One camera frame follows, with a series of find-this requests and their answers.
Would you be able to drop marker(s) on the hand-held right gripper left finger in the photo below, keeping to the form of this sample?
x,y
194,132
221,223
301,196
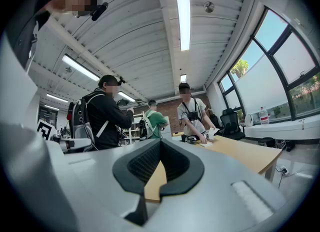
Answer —
x,y
100,176

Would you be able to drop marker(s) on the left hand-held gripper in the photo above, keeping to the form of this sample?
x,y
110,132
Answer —
x,y
46,129

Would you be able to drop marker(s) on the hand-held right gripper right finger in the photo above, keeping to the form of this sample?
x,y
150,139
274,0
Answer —
x,y
220,176

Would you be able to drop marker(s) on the black office chair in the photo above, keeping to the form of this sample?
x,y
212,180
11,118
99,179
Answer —
x,y
230,122
214,121

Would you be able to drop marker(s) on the grey backpack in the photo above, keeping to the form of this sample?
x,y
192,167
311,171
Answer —
x,y
78,121

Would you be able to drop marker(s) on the wooden table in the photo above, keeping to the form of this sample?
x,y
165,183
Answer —
x,y
240,151

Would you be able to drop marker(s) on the white paper sheet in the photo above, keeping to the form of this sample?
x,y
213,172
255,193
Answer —
x,y
212,133
205,145

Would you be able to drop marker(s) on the white storage shelf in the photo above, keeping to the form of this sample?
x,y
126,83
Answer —
x,y
133,128

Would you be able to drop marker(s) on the black round bin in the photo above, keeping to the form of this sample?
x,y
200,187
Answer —
x,y
266,142

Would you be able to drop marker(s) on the white rounded container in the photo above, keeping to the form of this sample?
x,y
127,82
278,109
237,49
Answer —
x,y
249,120

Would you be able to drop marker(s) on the white power strip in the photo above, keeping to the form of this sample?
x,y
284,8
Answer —
x,y
283,169

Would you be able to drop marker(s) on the clear water bottle red label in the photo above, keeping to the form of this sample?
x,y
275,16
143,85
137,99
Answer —
x,y
263,117

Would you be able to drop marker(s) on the small black pouch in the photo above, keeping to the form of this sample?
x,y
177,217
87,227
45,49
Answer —
x,y
290,146

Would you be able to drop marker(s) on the white windowsill counter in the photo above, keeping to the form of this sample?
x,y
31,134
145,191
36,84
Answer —
x,y
287,129

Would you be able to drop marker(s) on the large black-framed window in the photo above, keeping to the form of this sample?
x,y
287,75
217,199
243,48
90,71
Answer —
x,y
262,88

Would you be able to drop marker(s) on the person's black shirt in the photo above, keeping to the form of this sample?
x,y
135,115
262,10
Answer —
x,y
22,31

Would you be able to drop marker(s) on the round metal ceiling fixture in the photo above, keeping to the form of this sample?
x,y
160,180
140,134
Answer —
x,y
209,7

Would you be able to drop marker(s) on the black head-worn camera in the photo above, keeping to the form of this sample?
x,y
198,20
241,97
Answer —
x,y
99,11

